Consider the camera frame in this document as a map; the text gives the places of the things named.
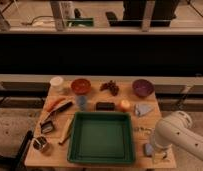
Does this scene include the green plastic tray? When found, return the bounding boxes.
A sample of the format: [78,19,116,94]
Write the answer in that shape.
[67,112,135,165]

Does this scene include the grey crumpled cloth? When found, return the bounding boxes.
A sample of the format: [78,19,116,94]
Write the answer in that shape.
[134,103,154,117]

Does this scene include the small black metal box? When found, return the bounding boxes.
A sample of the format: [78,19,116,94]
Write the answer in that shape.
[40,120,55,134]

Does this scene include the red bowl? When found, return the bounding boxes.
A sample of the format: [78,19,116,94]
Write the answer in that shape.
[71,78,91,95]

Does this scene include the orange carrot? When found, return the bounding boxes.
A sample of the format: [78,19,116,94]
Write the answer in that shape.
[45,97,64,112]

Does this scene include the dark grape bunch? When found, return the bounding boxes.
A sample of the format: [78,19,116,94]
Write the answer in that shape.
[100,80,119,96]

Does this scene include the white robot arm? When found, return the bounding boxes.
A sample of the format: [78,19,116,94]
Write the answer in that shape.
[149,111,203,161]

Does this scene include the black handled knife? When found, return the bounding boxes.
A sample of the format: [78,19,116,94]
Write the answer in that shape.
[45,101,73,121]

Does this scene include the dark brown block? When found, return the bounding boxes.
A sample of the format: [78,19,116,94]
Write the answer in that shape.
[96,102,115,111]

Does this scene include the blue sponge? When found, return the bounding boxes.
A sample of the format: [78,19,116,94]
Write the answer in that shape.
[143,143,153,157]

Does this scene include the orange round fruit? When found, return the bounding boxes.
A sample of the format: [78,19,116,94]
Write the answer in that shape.
[119,100,131,112]

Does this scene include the black chair frame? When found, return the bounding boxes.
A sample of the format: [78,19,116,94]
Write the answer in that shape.
[0,130,33,171]

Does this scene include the white paper cup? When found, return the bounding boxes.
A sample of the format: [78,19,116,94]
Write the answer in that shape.
[50,76,64,89]

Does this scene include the purple bowl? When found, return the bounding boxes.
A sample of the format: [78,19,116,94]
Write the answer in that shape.
[132,79,154,97]

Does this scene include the round metal tin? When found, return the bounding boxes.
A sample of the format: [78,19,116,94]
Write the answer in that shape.
[33,136,49,153]

